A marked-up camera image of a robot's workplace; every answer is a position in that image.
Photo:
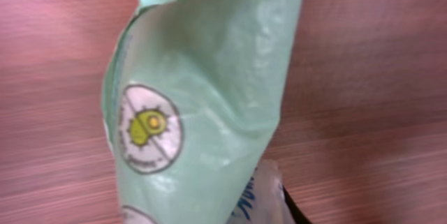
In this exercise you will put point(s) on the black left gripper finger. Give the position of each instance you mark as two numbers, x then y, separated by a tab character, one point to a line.
297	215

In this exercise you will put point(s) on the mint green wipes pack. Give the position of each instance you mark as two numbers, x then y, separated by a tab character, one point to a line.
190	101

